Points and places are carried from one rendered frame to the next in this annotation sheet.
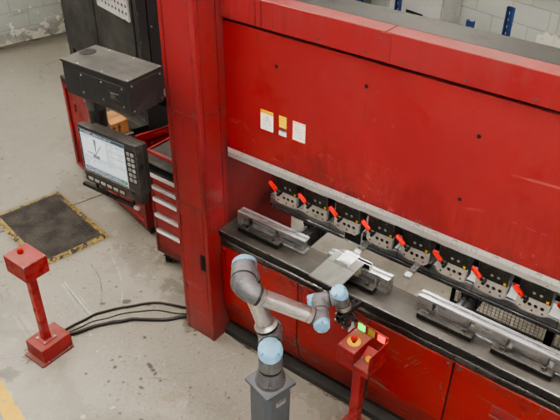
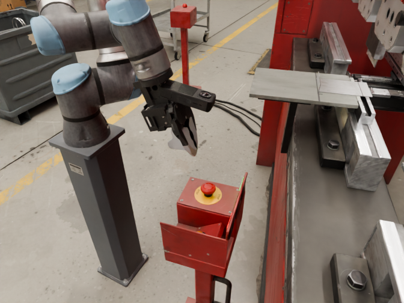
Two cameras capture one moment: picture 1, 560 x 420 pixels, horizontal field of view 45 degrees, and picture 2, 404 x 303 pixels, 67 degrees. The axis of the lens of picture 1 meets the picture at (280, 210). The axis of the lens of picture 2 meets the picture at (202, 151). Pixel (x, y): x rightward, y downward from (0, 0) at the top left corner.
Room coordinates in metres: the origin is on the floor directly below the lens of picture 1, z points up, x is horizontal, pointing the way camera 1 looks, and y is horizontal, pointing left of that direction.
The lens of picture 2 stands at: (2.23, -0.90, 1.36)
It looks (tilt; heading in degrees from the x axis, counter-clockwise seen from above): 37 degrees down; 66
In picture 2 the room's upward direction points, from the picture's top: straight up
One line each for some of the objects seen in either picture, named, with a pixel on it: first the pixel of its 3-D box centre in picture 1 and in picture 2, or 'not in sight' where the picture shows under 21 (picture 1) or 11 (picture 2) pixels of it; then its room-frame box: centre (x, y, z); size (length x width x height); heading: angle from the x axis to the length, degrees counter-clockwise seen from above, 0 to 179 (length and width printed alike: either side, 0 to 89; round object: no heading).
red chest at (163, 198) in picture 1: (200, 207); not in sight; (4.09, 0.59, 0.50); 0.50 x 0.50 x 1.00; 53
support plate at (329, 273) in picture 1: (337, 269); (301, 85); (2.78, -0.31, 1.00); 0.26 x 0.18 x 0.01; 143
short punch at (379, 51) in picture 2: (353, 237); (377, 40); (2.90, -0.40, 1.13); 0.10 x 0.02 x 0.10; 53
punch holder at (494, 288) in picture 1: (495, 276); not in sight; (2.43, -1.01, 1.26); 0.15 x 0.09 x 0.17; 53
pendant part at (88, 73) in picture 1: (120, 134); not in sight; (3.29, 0.88, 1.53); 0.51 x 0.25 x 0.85; 55
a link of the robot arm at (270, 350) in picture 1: (270, 354); (77, 89); (2.22, 0.04, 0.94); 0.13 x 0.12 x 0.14; 1
